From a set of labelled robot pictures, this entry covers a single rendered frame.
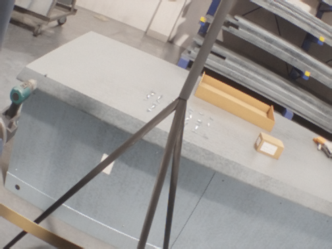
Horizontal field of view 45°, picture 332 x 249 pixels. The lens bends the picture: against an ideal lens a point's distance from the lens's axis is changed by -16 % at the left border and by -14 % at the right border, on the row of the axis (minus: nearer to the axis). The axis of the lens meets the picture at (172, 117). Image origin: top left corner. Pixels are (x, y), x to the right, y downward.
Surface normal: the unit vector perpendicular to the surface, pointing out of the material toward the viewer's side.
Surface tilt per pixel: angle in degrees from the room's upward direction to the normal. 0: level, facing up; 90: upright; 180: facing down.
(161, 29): 90
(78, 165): 90
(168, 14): 90
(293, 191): 67
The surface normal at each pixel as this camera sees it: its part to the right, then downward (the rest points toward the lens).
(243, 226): -0.12, 0.32
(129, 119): 0.04, -0.04
